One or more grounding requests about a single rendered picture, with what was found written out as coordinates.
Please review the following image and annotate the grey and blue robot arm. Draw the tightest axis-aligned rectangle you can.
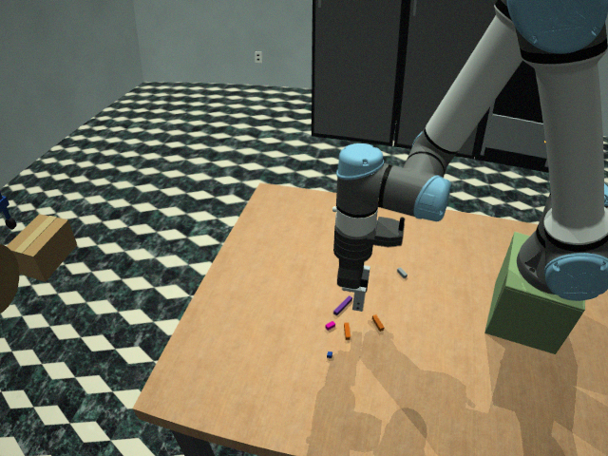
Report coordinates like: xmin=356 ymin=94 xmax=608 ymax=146
xmin=336 ymin=0 xmax=608 ymax=301

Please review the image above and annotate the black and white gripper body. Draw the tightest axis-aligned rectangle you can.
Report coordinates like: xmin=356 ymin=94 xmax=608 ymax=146
xmin=332 ymin=206 xmax=405 ymax=289

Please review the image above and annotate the purple rod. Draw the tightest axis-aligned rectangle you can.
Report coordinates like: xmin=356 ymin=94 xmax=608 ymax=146
xmin=333 ymin=296 xmax=352 ymax=315

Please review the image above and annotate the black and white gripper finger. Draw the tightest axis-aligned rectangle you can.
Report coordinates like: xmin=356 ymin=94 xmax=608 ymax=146
xmin=342 ymin=287 xmax=366 ymax=312
xmin=360 ymin=265 xmax=371 ymax=291

